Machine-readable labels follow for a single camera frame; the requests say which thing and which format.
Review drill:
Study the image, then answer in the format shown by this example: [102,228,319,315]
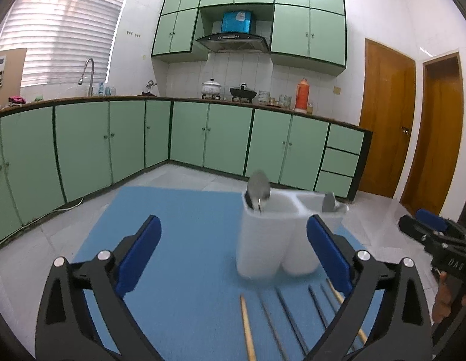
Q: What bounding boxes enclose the red cloth on counter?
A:
[8,96,26,107]

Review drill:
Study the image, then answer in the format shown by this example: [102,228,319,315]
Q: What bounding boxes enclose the orange thermos bottle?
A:
[295,77,310,113]

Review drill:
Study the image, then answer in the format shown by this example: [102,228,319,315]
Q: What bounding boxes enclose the patterned jar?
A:
[279,94,291,109]
[257,91,270,104]

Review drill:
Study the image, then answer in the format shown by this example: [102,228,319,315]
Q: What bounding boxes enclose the chrome sink faucet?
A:
[77,57,96,98]

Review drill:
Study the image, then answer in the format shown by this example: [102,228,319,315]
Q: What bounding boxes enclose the kettle on counter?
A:
[141,80,157,97]

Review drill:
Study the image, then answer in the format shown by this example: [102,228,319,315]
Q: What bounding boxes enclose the person's right hand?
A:
[432,271,452,323]

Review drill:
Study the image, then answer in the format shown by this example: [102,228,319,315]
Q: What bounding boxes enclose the patterned jar left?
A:
[257,91,270,104]

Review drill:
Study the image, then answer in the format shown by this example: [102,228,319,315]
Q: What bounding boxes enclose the black wok with lid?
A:
[230,84,257,103]

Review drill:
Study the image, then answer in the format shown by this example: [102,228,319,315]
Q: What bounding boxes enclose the blue box above hood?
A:
[221,11,256,33]

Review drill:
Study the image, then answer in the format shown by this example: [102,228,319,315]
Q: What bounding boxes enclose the green kitchen cabinets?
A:
[0,96,372,243]
[151,0,347,76]

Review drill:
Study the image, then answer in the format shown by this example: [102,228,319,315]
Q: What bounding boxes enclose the blue tablecloth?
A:
[75,187,337,360]

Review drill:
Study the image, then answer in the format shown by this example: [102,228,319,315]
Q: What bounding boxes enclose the black range hood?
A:
[197,33,270,53]

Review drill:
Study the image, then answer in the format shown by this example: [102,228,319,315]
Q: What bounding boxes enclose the black plastic spoon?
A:
[244,192,254,210]

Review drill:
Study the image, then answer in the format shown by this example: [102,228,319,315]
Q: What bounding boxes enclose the green upper kitchen cabinets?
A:
[151,0,347,76]

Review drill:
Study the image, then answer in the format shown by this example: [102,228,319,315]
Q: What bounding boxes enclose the black chopstick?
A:
[275,288,309,357]
[308,285,328,331]

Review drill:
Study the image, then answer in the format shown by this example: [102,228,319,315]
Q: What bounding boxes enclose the green lower kitchen cabinets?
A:
[0,96,372,243]

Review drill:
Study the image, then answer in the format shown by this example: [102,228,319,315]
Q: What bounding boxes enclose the small silver teaspoon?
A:
[322,192,336,213]

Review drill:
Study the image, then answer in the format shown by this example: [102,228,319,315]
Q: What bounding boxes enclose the white window blinds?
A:
[0,0,125,87]

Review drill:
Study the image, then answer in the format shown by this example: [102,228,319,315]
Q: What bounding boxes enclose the wooden door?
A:
[400,52,463,215]
[359,39,416,198]

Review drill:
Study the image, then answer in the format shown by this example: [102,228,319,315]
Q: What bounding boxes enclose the white cooking pot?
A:
[201,78,221,100]

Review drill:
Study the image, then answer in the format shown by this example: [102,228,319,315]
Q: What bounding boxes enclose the patterned jar right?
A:
[279,94,291,109]

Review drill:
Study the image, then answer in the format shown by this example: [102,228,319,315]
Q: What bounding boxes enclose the grey chopstick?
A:
[257,292,289,361]
[320,284,338,314]

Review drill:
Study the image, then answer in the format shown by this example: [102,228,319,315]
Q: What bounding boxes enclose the white two-compartment utensil holder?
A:
[236,189,349,279]

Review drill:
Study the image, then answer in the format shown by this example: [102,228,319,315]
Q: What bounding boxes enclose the wooden chopstick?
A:
[239,294,257,361]
[327,279,367,345]

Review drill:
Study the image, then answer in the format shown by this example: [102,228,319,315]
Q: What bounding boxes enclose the cardboard box with appliance print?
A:
[0,48,27,109]

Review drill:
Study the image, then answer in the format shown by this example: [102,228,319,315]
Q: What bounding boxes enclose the large silver spoon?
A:
[246,170,270,212]

